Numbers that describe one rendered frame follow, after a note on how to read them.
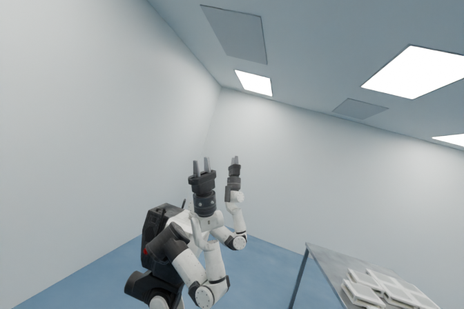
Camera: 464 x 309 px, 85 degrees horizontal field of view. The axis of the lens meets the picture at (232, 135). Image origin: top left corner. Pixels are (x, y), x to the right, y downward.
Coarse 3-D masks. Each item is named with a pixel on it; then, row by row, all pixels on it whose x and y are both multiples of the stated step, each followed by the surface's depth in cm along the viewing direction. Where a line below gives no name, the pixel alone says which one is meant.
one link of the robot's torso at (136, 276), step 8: (136, 272) 134; (144, 272) 136; (128, 280) 130; (136, 280) 127; (144, 280) 126; (152, 280) 126; (160, 280) 125; (128, 288) 128; (136, 288) 127; (144, 288) 126; (168, 288) 124; (176, 288) 123; (136, 296) 128; (144, 296) 127; (176, 296) 126; (176, 304) 128
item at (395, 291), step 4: (384, 284) 234; (388, 288) 227; (392, 288) 231; (396, 288) 233; (392, 292) 221; (396, 292) 224; (400, 292) 226; (404, 292) 229; (388, 296) 225; (400, 296) 219; (404, 296) 221; (408, 296) 224; (396, 300) 219; (412, 300) 218; (408, 304) 218
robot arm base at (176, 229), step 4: (172, 224) 108; (176, 224) 112; (172, 228) 107; (176, 228) 107; (180, 228) 113; (176, 232) 106; (180, 232) 107; (184, 232) 114; (176, 236) 106; (180, 236) 106; (184, 236) 109; (184, 240) 109; (188, 240) 111; (148, 248) 104; (148, 252) 103; (152, 252) 103; (152, 256) 103; (156, 260) 104; (160, 260) 105; (164, 260) 108; (168, 260) 109; (164, 264) 108
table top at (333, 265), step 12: (312, 252) 284; (324, 252) 296; (336, 252) 310; (324, 264) 260; (336, 264) 271; (348, 264) 282; (360, 264) 294; (372, 264) 307; (324, 276) 239; (336, 276) 240; (396, 276) 292; (336, 288) 215; (348, 300) 201; (384, 300) 220
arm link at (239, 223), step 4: (232, 216) 155; (236, 216) 153; (240, 216) 153; (236, 220) 153; (240, 220) 153; (236, 224) 153; (240, 224) 152; (244, 224) 154; (236, 228) 152; (240, 228) 152; (244, 228) 153; (236, 232) 153; (240, 232) 152; (244, 232) 153; (236, 236) 150; (244, 236) 150
